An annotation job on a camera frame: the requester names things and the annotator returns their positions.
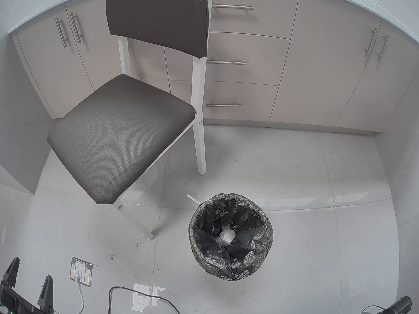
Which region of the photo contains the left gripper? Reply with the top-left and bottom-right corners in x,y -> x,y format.
0,257 -> 54,314

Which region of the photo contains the black cable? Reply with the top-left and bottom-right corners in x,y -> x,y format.
109,285 -> 180,314

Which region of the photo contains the white cable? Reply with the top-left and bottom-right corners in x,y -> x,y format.
75,277 -> 86,314

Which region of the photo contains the black plastic bag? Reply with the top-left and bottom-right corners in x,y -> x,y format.
188,193 -> 274,281

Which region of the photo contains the beige cabinet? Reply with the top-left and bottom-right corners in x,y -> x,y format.
11,0 -> 418,134

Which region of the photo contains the grey white-legged chair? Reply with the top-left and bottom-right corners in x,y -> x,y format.
47,0 -> 210,241

